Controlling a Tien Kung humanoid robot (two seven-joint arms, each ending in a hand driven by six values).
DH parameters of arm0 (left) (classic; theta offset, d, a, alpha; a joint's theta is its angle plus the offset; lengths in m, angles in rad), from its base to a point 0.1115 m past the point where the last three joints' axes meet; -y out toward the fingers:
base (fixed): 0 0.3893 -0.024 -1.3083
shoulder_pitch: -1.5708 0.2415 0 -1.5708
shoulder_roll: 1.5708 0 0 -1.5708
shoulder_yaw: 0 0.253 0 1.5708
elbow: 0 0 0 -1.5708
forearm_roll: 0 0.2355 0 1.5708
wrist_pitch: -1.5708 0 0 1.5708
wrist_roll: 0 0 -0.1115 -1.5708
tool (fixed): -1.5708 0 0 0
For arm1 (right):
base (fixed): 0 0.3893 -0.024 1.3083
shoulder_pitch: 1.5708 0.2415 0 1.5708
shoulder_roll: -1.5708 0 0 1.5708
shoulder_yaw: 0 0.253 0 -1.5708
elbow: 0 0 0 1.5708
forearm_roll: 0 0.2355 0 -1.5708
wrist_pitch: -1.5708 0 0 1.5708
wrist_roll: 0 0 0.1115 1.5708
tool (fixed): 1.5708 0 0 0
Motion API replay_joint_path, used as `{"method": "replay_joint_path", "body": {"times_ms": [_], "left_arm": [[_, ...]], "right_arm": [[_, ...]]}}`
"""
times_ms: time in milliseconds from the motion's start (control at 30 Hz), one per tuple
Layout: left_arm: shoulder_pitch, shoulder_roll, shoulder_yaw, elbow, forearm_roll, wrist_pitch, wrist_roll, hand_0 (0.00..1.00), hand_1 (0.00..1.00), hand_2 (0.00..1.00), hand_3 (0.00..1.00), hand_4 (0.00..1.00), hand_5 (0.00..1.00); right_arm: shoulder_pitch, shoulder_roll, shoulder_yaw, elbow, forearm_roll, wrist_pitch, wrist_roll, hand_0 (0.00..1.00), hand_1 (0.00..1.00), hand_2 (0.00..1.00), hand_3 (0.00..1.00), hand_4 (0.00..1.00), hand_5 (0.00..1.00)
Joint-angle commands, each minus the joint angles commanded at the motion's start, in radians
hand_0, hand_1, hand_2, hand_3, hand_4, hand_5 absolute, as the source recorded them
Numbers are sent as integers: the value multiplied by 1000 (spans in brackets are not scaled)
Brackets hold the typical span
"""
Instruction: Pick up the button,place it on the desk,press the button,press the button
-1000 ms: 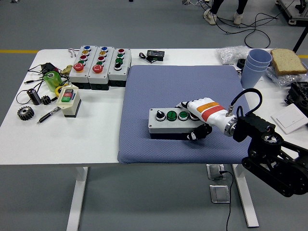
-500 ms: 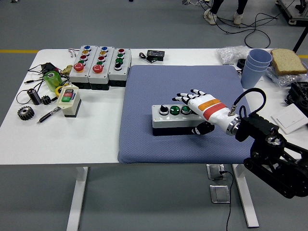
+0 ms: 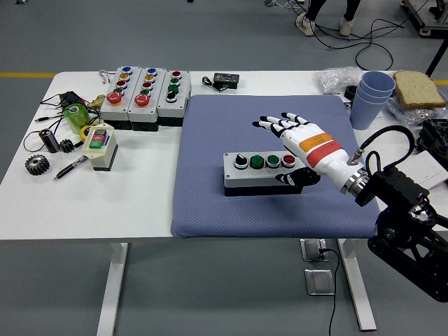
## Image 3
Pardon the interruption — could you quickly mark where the black mechanical device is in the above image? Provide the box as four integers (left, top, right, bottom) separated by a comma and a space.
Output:
414, 118, 448, 158

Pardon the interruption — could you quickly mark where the white printed booklet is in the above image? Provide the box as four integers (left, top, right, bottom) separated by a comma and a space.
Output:
323, 91, 355, 110

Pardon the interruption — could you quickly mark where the black silver pen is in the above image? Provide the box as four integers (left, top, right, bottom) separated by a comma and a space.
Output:
53, 155, 88, 181

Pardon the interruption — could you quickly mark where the cream red-green switch box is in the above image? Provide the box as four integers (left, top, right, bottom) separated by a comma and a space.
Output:
83, 122, 119, 173

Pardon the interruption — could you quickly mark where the large black steel gear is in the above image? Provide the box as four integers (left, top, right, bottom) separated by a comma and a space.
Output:
24, 155, 51, 176

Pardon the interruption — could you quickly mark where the metal equipment frame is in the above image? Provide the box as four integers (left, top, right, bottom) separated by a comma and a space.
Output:
400, 0, 448, 39

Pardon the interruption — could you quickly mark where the person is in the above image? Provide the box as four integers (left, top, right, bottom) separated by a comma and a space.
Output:
295, 0, 361, 38

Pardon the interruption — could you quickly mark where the green translucent cylinder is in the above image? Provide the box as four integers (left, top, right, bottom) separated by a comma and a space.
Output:
63, 102, 89, 135

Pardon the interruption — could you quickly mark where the black power cord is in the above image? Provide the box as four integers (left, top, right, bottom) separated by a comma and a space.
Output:
318, 247, 342, 336

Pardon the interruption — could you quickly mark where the brass fitting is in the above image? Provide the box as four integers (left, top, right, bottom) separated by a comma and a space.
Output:
87, 93, 106, 110

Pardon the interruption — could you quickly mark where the thin black wire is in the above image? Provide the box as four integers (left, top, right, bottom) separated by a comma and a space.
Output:
23, 106, 71, 153

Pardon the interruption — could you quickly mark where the blue plastic cup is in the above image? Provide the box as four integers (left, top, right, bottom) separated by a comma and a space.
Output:
349, 89, 391, 131
361, 71, 396, 95
357, 83, 394, 102

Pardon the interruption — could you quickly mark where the white card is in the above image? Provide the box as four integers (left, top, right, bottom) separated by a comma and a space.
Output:
402, 150, 448, 190

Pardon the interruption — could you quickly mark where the grey four-button control box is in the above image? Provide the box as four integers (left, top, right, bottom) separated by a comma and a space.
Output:
156, 69, 193, 127
223, 150, 309, 197

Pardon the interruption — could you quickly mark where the steel floor outlet box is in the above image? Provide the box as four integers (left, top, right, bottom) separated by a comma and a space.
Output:
300, 238, 331, 263

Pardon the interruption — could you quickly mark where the black digital meter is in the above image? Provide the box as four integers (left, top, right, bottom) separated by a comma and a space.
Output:
202, 71, 242, 93

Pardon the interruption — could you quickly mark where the grey five-button control box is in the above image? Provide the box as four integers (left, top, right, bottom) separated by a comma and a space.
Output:
127, 66, 167, 133
99, 66, 143, 130

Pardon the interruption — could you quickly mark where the clear bubble wrap bag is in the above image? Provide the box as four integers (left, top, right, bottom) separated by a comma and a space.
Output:
314, 66, 365, 95

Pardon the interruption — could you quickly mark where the blue-grey padded mat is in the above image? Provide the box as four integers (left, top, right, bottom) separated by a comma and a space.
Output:
170, 93, 385, 240

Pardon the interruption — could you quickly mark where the clear bag of metal parts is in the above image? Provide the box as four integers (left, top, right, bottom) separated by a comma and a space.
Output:
386, 96, 448, 127

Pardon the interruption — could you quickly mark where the black power adapter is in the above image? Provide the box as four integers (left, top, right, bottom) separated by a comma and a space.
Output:
40, 90, 88, 110

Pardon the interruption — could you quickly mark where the white table leg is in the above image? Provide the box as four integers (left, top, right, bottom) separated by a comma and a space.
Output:
337, 239, 378, 332
96, 241, 130, 336

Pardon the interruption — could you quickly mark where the yellow tape roll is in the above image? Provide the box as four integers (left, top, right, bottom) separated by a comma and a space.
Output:
80, 122, 101, 142

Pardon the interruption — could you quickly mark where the steel floor cover plate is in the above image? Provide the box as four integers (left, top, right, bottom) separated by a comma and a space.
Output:
304, 268, 336, 297

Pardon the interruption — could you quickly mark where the bread slice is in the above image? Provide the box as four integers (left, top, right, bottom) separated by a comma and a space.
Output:
392, 70, 448, 110

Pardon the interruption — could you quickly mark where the black floor cable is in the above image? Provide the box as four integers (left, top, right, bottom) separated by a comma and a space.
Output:
290, 0, 448, 71

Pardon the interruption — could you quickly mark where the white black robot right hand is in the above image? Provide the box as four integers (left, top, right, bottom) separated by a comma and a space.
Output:
251, 111, 358, 188

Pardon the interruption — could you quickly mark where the black cylindrical capacitor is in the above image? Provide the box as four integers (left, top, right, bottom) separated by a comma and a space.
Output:
38, 128, 61, 154

